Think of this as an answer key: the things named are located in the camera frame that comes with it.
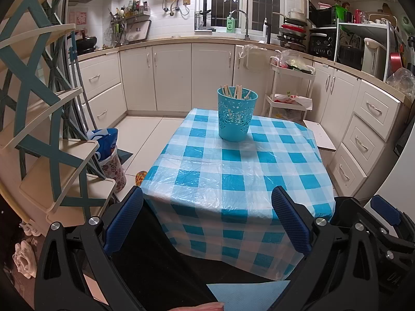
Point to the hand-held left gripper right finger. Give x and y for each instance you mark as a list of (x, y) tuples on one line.
[(291, 220)]

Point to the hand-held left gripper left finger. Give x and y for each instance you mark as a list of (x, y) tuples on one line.
[(124, 220)]

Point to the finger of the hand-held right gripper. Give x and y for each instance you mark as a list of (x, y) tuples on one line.
[(385, 210)]

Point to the bundle of wooden chopsticks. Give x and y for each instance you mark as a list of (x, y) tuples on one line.
[(238, 91)]

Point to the colourful small floor item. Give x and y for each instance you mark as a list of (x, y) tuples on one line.
[(141, 178)]

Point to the floral patterned bin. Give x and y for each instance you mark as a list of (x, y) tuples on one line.
[(113, 171)]

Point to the blue white checkered tablecloth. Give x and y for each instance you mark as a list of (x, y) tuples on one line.
[(243, 175)]

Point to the blue printed bag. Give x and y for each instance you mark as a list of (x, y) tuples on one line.
[(103, 139)]

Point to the light blue cloth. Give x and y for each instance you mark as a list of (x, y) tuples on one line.
[(246, 291)]

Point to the white flower ornament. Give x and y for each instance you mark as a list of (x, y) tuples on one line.
[(24, 260)]

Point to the red white plastic bag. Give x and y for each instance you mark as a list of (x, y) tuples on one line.
[(291, 101)]

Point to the clear plastic container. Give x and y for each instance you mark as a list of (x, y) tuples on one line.
[(402, 82)]

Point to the white storage trolley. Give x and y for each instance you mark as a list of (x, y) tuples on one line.
[(291, 74)]

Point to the cream base cabinets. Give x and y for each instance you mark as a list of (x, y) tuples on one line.
[(171, 77)]

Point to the white thermos pot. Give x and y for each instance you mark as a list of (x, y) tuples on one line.
[(374, 58)]

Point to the clear plastic food bag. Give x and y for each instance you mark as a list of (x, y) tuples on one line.
[(296, 61)]

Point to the black toaster oven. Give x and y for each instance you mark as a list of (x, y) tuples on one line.
[(322, 43)]

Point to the black wok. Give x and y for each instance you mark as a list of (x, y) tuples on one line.
[(87, 42)]

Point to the white counter shelf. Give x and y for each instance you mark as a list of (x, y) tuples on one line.
[(363, 29)]

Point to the stack of pans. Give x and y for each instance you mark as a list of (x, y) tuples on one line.
[(291, 32)]

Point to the wooden shelf teal crossbars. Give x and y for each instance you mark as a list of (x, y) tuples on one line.
[(42, 35)]

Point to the chrome sink faucet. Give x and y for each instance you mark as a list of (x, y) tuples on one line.
[(246, 22)]

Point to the green box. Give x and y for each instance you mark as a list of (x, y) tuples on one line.
[(338, 13)]

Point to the green soap bottle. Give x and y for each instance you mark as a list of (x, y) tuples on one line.
[(230, 26)]

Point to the black microwave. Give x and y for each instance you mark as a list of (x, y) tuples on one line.
[(324, 14)]

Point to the barred kitchen window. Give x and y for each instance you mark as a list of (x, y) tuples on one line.
[(227, 0)]

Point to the wall utensil rack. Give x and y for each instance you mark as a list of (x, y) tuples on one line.
[(136, 29)]

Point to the pink wall stickers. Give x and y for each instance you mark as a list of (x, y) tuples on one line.
[(77, 17)]

